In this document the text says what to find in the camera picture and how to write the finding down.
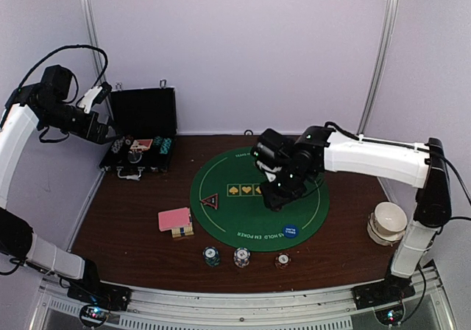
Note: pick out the round green poker mat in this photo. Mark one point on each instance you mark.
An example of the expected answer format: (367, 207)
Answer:
(242, 220)

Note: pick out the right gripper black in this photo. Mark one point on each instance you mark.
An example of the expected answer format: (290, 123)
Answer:
(275, 201)

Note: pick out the brown orange chip stack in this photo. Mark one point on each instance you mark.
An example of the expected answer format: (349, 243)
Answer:
(282, 260)

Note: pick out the aluminium front rail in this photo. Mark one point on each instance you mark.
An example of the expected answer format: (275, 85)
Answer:
(328, 308)

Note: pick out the blue small blind button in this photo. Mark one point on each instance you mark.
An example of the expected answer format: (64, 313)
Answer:
(290, 231)

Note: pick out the blue green chip stack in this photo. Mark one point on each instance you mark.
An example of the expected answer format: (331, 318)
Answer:
(211, 256)

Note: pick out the brown chip row in case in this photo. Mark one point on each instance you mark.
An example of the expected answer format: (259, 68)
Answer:
(128, 140)

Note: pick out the teal chip row in case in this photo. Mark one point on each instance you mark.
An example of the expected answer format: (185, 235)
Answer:
(162, 145)

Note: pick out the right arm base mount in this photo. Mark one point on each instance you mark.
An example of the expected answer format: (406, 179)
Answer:
(386, 301)

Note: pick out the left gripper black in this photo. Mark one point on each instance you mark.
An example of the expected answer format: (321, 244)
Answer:
(96, 135)

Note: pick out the triangular black red dealer button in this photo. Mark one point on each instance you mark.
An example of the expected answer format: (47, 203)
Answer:
(211, 201)

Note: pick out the playing cards in case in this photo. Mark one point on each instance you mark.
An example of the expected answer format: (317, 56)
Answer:
(141, 144)

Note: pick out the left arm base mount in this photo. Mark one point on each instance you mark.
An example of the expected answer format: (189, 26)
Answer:
(98, 306)

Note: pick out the stacked white bowls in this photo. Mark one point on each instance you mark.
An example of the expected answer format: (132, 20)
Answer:
(387, 224)

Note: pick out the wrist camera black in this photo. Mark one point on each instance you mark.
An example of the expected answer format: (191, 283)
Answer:
(57, 80)
(272, 149)

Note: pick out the blue tan chip row case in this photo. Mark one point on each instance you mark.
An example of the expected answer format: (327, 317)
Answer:
(117, 145)

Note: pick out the black poker chip case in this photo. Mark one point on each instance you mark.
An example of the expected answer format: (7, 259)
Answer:
(144, 114)

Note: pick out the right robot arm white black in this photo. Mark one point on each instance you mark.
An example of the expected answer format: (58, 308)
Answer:
(288, 164)

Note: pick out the blue tan chip stack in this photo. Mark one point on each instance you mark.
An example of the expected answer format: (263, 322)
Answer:
(241, 257)

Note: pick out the silver case handle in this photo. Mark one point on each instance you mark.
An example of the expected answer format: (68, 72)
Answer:
(133, 177)

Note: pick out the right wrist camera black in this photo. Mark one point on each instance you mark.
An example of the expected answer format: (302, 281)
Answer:
(272, 149)

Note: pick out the red-backed card deck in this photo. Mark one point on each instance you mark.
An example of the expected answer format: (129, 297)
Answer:
(177, 221)

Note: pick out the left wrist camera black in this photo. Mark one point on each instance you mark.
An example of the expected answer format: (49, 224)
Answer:
(57, 80)

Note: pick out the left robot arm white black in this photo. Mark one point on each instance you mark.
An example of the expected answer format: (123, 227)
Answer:
(39, 107)

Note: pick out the clear round dealer puck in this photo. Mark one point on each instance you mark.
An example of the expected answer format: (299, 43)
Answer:
(134, 157)

